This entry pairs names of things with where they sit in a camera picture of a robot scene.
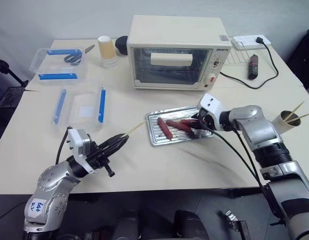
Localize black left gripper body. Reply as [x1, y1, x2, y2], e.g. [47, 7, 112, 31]
[85, 141, 117, 179]

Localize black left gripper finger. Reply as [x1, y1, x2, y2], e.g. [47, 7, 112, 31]
[96, 133, 131, 151]
[101, 138, 128, 158]

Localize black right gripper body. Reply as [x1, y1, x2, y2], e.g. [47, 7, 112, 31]
[193, 107, 213, 129]

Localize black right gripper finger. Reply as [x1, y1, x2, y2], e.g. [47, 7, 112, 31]
[187, 121, 208, 140]
[186, 112, 203, 126]

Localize wooden skewer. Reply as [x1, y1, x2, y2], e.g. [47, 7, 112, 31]
[120, 121, 146, 139]
[285, 100, 306, 122]
[285, 112, 309, 124]

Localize silver metal baking tray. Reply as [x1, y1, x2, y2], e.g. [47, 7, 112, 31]
[145, 105, 217, 147]

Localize paper cup holding skewers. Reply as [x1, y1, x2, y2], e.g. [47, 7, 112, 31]
[272, 110, 302, 136]

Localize clear box with blue latches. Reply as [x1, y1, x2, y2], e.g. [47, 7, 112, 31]
[50, 84, 113, 133]
[29, 47, 89, 86]

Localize black and red lighter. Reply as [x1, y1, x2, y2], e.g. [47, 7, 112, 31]
[247, 53, 260, 81]

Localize dark rounded shape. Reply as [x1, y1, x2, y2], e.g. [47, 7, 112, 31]
[113, 210, 141, 240]
[173, 209, 211, 240]

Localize cream toaster oven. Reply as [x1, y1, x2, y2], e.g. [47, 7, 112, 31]
[126, 14, 233, 92]

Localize white power strip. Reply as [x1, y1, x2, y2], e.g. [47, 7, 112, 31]
[231, 34, 273, 51]

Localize stack of disposable cups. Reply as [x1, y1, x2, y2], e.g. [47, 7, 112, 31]
[97, 34, 119, 69]

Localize black round object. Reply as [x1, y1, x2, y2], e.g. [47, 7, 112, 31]
[114, 35, 129, 57]

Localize dark flat floor plate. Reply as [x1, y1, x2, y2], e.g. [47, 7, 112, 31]
[0, 86, 27, 109]

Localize black chair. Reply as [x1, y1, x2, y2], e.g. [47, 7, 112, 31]
[286, 28, 309, 101]

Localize black tripod stand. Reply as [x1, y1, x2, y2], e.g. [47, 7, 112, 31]
[0, 54, 29, 88]

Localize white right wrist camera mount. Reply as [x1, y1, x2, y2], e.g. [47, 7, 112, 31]
[197, 93, 227, 131]

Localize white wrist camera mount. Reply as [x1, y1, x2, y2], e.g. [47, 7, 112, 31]
[197, 93, 227, 131]
[66, 128, 98, 175]

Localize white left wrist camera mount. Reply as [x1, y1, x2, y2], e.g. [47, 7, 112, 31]
[66, 128, 98, 175]

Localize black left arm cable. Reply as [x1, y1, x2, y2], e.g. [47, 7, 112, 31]
[55, 125, 72, 166]

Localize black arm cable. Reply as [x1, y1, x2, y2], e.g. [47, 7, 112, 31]
[55, 125, 72, 166]
[198, 119, 291, 226]

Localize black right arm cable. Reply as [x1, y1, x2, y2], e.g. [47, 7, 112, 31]
[198, 119, 291, 226]

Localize metal wire oven rack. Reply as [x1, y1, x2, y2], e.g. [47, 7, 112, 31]
[224, 41, 253, 66]

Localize black oven power cord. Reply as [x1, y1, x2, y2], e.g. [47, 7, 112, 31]
[219, 36, 280, 90]

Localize blue handled scissors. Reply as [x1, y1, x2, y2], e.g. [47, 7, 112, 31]
[63, 44, 96, 67]

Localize metal bracket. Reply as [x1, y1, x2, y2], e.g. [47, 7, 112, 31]
[223, 209, 248, 240]

